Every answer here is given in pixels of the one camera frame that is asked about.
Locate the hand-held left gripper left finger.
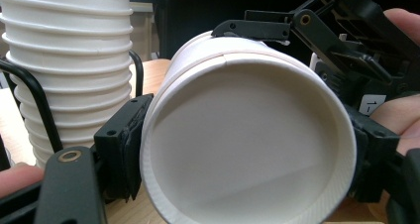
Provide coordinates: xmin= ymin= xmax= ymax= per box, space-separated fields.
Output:
xmin=93 ymin=93 xmax=155 ymax=202

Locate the white paper cup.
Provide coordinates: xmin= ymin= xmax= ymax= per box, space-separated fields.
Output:
xmin=139 ymin=30 xmax=358 ymax=224

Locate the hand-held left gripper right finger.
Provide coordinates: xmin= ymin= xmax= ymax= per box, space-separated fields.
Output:
xmin=345 ymin=104 xmax=401 ymax=204

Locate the black wire cup holder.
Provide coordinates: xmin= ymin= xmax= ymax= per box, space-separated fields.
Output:
xmin=0 ymin=50 xmax=145 ymax=154

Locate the tall stack of white cups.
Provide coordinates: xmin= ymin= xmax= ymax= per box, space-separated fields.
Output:
xmin=0 ymin=0 xmax=135 ymax=168

